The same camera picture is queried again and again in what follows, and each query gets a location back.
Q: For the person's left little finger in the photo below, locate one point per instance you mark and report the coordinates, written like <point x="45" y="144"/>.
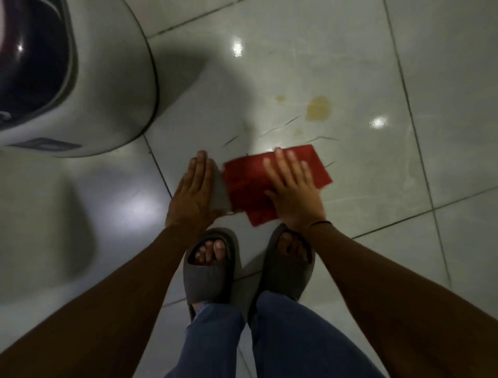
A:
<point x="181" y="185"/>

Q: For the person's right hand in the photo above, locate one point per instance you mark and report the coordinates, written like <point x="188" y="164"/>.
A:
<point x="295" y="198"/>

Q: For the person's right foot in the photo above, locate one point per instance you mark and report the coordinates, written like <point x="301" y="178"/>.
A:
<point x="293" y="245"/>

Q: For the person's left foot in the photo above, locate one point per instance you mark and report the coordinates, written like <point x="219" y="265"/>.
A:
<point x="212" y="251"/>

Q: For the blue jeans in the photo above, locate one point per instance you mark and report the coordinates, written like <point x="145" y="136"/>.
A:
<point x="288" y="342"/>

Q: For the person's foot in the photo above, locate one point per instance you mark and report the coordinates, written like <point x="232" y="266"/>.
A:
<point x="212" y="251"/>
<point x="293" y="245"/>

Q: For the person's right little finger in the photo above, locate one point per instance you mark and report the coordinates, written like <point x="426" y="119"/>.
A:
<point x="307" y="175"/>

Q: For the person's left forearm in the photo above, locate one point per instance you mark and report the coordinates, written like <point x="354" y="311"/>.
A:
<point x="101" y="311"/>

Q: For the black wristband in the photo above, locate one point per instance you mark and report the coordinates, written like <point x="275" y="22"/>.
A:
<point x="319" y="223"/>

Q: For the person's left middle finger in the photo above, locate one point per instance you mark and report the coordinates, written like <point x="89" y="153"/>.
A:
<point x="200" y="169"/>

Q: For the grey slide sandal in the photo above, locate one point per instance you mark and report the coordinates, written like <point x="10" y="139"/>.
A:
<point x="282" y="276"/>
<point x="208" y="280"/>

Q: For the white washing machine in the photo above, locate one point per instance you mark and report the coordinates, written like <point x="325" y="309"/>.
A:
<point x="101" y="78"/>

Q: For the red cleaning cloth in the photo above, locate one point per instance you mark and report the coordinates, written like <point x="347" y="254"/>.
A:
<point x="245" y="187"/>

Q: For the person's left hand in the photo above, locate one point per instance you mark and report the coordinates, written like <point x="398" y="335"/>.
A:
<point x="190" y="202"/>

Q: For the person's right thumb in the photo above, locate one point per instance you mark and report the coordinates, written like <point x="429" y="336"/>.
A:
<point x="271" y="196"/>

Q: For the person's left thumb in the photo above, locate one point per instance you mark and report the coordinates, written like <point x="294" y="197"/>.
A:
<point x="218" y="214"/>

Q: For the person's right middle finger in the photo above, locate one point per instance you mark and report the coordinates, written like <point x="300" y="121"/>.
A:
<point x="284" y="165"/>

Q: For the person's right forearm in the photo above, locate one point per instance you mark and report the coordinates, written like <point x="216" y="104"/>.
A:
<point x="397" y="303"/>

